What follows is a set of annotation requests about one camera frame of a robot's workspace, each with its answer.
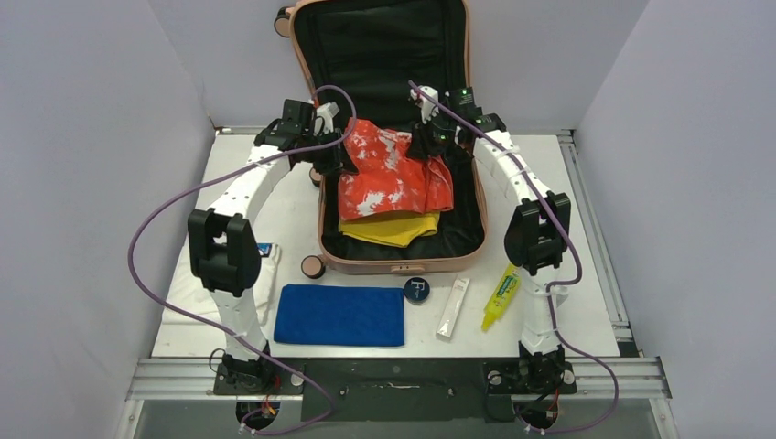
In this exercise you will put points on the yellow cloth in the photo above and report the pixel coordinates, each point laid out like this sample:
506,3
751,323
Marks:
394,229

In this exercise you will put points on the round dark blue tin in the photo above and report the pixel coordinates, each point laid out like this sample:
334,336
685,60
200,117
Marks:
416,290

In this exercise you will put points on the aluminium frame rail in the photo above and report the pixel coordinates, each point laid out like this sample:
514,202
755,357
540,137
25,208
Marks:
608,381

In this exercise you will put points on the pink open suitcase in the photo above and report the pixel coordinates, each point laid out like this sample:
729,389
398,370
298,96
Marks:
373,50

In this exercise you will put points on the blue folded towel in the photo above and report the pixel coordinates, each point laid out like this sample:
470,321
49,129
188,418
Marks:
347,316

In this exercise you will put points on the white toothpaste tube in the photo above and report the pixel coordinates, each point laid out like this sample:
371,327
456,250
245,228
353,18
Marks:
455,299

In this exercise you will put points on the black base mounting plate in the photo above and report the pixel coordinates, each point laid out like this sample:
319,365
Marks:
400,390

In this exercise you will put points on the red white patterned cloth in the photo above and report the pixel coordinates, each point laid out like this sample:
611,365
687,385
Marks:
387,179

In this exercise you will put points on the white folded shirt blue print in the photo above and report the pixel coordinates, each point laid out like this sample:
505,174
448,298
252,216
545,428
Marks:
187,292

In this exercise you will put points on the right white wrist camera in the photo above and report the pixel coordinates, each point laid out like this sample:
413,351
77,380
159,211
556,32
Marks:
425,100

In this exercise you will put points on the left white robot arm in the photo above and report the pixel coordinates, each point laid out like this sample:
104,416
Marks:
223,251

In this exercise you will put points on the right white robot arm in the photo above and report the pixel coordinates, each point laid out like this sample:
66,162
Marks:
536,240

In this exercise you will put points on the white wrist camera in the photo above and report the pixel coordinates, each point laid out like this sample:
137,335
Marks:
323,122
425,100

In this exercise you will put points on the yellow green bottle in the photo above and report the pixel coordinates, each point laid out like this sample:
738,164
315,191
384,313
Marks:
501,297

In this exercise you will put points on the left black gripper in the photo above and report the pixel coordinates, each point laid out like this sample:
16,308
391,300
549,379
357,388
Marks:
337,162

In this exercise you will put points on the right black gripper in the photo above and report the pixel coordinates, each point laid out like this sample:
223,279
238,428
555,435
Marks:
423,146

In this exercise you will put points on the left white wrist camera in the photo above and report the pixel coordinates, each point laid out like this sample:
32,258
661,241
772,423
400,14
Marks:
323,122

